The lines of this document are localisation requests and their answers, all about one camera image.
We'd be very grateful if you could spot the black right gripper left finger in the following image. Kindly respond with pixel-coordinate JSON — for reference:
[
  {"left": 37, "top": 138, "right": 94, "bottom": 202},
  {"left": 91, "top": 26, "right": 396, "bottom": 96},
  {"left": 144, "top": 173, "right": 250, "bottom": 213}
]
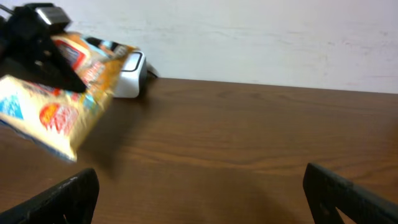
[{"left": 1, "top": 168, "right": 100, "bottom": 223}]

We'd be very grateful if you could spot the white barcode scanner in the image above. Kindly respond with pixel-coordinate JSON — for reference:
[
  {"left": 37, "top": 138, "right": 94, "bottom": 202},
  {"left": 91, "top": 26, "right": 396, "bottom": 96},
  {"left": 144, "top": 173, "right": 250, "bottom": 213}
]
[{"left": 114, "top": 51, "right": 147, "bottom": 98}]

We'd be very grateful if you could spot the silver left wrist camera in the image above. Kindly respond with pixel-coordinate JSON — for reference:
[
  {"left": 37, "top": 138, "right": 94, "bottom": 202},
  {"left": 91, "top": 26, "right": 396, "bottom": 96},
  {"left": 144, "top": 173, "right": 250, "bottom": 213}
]
[{"left": 35, "top": 3, "right": 72, "bottom": 34}]

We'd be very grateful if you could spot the yellow snack chip bag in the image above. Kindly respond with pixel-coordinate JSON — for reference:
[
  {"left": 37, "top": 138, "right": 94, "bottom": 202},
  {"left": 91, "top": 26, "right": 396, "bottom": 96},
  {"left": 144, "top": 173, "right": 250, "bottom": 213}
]
[{"left": 1, "top": 32, "right": 135, "bottom": 161}]

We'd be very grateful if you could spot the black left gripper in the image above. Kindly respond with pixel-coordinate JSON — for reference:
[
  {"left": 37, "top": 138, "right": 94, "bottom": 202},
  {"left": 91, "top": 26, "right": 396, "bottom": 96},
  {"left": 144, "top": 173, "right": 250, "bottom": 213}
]
[{"left": 1, "top": 6, "right": 86, "bottom": 93}]

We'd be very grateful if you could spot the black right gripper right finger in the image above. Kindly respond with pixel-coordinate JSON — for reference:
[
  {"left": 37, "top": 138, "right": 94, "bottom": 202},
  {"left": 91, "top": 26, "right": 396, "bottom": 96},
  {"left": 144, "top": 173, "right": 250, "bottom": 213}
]
[{"left": 303, "top": 163, "right": 397, "bottom": 224}]

